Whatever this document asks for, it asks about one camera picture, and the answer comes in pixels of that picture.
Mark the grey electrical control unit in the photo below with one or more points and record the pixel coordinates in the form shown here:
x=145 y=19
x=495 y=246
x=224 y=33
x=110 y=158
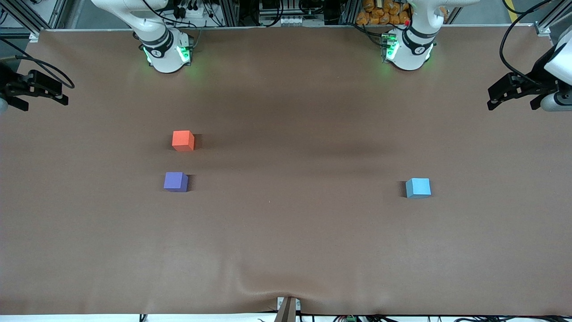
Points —
x=281 y=15

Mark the white power strip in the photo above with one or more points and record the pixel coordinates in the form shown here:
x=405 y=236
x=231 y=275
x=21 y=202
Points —
x=190 y=10

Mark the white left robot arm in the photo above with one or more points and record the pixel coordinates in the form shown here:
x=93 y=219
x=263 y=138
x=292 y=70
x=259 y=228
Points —
x=411 y=49

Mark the aluminium frame profile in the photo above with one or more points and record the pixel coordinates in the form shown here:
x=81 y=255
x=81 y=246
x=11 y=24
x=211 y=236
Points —
x=554 y=15
x=31 y=15

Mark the light blue foam block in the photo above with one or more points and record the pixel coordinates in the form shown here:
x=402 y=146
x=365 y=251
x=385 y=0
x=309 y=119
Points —
x=418 y=188

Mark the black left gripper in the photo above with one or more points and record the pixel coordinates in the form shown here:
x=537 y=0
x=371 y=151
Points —
x=532 y=83

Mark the brown table cover mat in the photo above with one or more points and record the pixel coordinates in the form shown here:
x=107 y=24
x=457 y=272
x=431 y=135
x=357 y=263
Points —
x=286 y=232

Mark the metal table edge clamp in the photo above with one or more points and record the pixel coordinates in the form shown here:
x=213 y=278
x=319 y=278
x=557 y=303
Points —
x=287 y=309

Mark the orange foam block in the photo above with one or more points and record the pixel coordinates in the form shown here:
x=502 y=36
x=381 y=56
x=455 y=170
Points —
x=182 y=140

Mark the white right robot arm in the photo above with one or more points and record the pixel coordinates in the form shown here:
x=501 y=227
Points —
x=161 y=49

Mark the pile of orange objects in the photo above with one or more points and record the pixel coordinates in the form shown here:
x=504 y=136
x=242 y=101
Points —
x=384 y=12

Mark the green terminal connector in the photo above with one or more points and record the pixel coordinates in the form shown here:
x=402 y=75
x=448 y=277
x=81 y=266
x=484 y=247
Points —
x=351 y=319

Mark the purple foam block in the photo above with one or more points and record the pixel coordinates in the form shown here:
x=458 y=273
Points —
x=175 y=181

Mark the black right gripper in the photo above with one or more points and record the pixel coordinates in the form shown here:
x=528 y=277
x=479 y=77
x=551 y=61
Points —
x=8 y=84

